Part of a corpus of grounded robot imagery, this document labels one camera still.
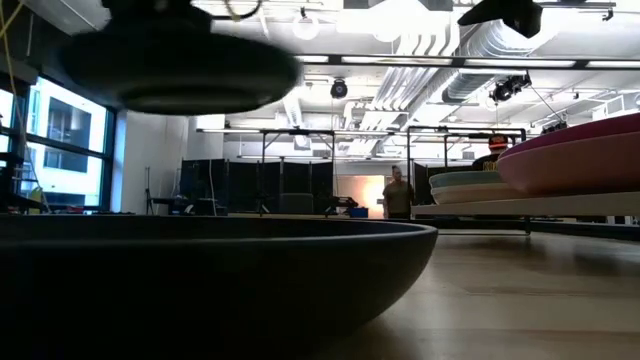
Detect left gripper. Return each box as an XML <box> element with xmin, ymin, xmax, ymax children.
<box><xmin>99</xmin><ymin>0</ymin><xmax>214</xmax><ymax>24</ymax></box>

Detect pale green plate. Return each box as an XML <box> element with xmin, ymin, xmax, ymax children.
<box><xmin>428</xmin><ymin>170</ymin><xmax>505</xmax><ymax>190</ymax></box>

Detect black overhead light bar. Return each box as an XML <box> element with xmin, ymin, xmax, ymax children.
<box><xmin>294</xmin><ymin>52</ymin><xmax>640</xmax><ymax>71</ymax></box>

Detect maroon plate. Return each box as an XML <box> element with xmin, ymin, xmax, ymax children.
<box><xmin>499</xmin><ymin>112</ymin><xmax>640</xmax><ymax>160</ymax></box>

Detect large window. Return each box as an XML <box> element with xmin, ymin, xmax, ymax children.
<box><xmin>0</xmin><ymin>74</ymin><xmax>117</xmax><ymax>212</ymax></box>

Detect person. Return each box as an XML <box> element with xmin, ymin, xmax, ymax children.
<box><xmin>471</xmin><ymin>133</ymin><xmax>511</xmax><ymax>173</ymax></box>
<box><xmin>382</xmin><ymin>164</ymin><xmax>415</xmax><ymax>220</ymax></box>

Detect white globe lamp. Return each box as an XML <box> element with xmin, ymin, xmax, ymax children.
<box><xmin>291</xmin><ymin>10</ymin><xmax>322</xmax><ymax>42</ymax></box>

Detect pink plate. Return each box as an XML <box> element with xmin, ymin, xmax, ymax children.
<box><xmin>497</xmin><ymin>130</ymin><xmax>640</xmax><ymax>197</ymax></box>

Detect cream plate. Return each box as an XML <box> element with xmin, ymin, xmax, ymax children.
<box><xmin>430</xmin><ymin>181</ymin><xmax>529</xmax><ymax>206</ymax></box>

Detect black round ceiling fixture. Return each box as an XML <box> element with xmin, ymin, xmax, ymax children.
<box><xmin>329</xmin><ymin>77</ymin><xmax>350</xmax><ymax>100</ymax></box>

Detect black partition screens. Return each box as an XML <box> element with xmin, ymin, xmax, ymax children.
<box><xmin>178</xmin><ymin>157</ymin><xmax>335</xmax><ymax>215</ymax></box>

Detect dark navy plate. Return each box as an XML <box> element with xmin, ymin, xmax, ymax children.
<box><xmin>0</xmin><ymin>213</ymin><xmax>440</xmax><ymax>360</ymax></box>

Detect black overhead camera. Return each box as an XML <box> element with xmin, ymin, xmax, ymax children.
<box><xmin>488</xmin><ymin>72</ymin><xmax>533</xmax><ymax>105</ymax></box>

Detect grey ventilation duct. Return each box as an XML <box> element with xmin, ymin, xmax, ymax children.
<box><xmin>441</xmin><ymin>18</ymin><xmax>559</xmax><ymax>105</ymax></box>

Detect yellow cable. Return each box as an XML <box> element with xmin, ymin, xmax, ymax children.
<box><xmin>0</xmin><ymin>0</ymin><xmax>29</xmax><ymax>156</ymax></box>

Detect black table edge rail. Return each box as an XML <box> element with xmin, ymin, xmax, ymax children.
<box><xmin>429</xmin><ymin>215</ymin><xmax>640</xmax><ymax>242</ymax></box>

